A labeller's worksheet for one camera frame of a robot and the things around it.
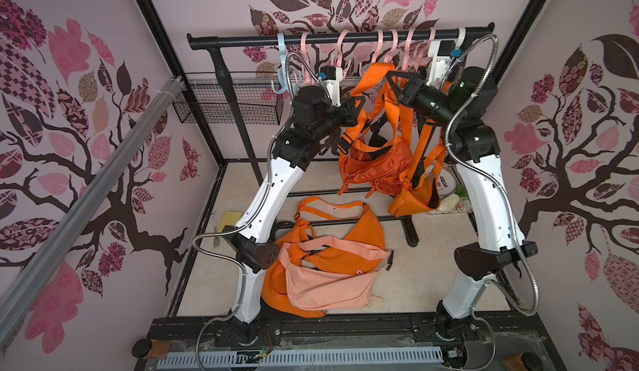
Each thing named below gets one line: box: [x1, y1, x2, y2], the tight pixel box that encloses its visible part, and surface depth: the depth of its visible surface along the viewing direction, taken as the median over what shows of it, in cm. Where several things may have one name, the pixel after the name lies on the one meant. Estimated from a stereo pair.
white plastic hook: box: [450, 27, 467, 57], surface depth 53 cm
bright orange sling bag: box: [388, 118, 446, 218], surface depth 82 cm
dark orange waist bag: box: [337, 63, 415, 198], surface depth 71 cm
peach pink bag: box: [281, 235, 391, 312], surface depth 78 cm
